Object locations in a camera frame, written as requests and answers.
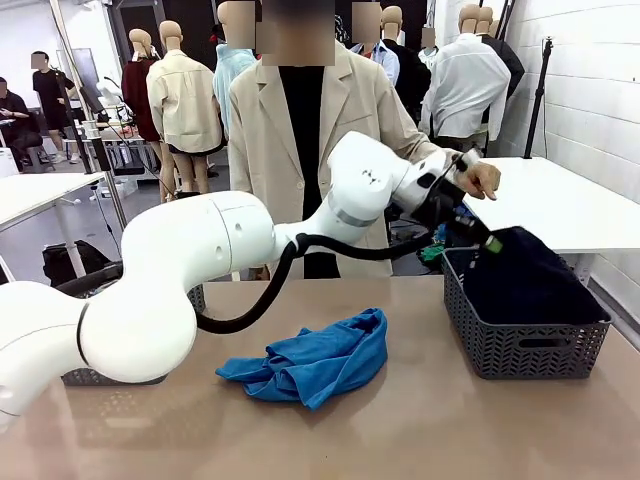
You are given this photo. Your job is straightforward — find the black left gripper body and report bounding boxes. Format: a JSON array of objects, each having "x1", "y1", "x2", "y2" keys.
[{"x1": 414, "y1": 174, "x2": 470, "y2": 232}]

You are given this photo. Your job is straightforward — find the dark navy garment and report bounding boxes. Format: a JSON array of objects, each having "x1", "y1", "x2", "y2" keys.
[{"x1": 462, "y1": 225, "x2": 612, "y2": 329}]

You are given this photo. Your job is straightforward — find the blue garment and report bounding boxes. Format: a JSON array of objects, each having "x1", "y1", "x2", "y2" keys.
[{"x1": 214, "y1": 307, "x2": 389, "y2": 411}]

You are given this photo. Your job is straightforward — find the person's left forearm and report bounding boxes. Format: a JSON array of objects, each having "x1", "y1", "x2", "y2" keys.
[{"x1": 394, "y1": 119, "x2": 469, "y2": 171}]

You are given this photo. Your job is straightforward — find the person's left hand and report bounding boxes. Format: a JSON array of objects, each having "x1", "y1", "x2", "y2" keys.
[{"x1": 462, "y1": 160, "x2": 502, "y2": 202}]

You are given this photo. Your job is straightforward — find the green cloth pile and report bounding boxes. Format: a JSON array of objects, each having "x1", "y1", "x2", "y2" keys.
[{"x1": 417, "y1": 242, "x2": 446, "y2": 266}]

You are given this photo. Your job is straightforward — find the mannequin in white shirt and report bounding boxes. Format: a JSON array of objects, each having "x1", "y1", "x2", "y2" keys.
[{"x1": 418, "y1": 3, "x2": 512, "y2": 154}]

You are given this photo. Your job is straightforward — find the mannequin in black clothes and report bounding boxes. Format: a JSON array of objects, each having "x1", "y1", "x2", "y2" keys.
[{"x1": 380, "y1": 4, "x2": 432, "y2": 134}]

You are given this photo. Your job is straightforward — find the grey plastic lattice basket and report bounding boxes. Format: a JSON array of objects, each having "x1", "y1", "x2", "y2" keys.
[
  {"x1": 440, "y1": 247, "x2": 614, "y2": 381},
  {"x1": 60, "y1": 282, "x2": 207, "y2": 387}
]

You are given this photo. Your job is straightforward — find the tall black tripod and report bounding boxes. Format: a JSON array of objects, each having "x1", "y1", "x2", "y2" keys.
[{"x1": 523, "y1": 37, "x2": 555, "y2": 160}]

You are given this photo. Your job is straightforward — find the small mannequin in pale top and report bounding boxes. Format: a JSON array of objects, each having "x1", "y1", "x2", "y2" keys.
[{"x1": 418, "y1": 27, "x2": 440, "y2": 69}]

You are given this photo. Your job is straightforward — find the mannequin in blue collared shirt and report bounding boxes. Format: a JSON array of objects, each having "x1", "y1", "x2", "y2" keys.
[{"x1": 349, "y1": 2, "x2": 401, "y2": 86}]

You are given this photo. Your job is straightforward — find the mannequin in black jacket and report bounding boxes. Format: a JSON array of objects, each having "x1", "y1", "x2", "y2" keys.
[{"x1": 478, "y1": 4, "x2": 526, "y2": 101}]

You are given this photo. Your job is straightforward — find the person in beige blazer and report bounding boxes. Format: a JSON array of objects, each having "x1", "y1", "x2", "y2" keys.
[{"x1": 227, "y1": 0, "x2": 441, "y2": 281}]

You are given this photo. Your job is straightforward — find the mannequin in light blue shirt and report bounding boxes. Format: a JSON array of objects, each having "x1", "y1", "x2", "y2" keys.
[{"x1": 212, "y1": 0, "x2": 259, "y2": 136}]

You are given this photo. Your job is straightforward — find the mannequin in cream jacket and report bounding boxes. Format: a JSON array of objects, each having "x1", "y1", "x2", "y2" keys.
[{"x1": 145, "y1": 19, "x2": 226, "y2": 201}]

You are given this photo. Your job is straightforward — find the mannequin in dark red dress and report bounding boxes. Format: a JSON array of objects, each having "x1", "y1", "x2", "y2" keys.
[{"x1": 121, "y1": 27, "x2": 162, "y2": 144}]

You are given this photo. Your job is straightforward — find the silver metal stand pole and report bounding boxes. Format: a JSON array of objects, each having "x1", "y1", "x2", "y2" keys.
[{"x1": 48, "y1": 0, "x2": 129, "y2": 231}]

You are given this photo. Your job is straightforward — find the small black monitor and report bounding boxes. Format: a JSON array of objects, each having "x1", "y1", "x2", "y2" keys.
[{"x1": 78, "y1": 84, "x2": 104, "y2": 116}]

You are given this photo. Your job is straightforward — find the black tripod with monitor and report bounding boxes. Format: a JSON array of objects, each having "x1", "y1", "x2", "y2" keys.
[{"x1": 49, "y1": 63, "x2": 96, "y2": 175}]

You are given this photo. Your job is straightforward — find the black bag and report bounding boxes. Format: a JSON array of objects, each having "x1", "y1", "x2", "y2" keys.
[{"x1": 42, "y1": 239, "x2": 124, "y2": 291}]

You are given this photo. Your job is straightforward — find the person in black t-shirt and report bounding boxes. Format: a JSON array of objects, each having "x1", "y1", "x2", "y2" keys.
[{"x1": 30, "y1": 49, "x2": 81, "y2": 164}]

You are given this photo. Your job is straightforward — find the white table with white leg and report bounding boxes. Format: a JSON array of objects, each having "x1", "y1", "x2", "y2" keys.
[{"x1": 0, "y1": 171, "x2": 109, "y2": 284}]

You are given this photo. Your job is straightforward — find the seated person in black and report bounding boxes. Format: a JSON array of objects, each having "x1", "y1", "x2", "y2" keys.
[{"x1": 0, "y1": 75, "x2": 44, "y2": 169}]

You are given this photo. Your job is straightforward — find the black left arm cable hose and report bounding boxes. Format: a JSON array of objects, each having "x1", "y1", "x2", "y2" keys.
[{"x1": 52, "y1": 230, "x2": 441, "y2": 335}]

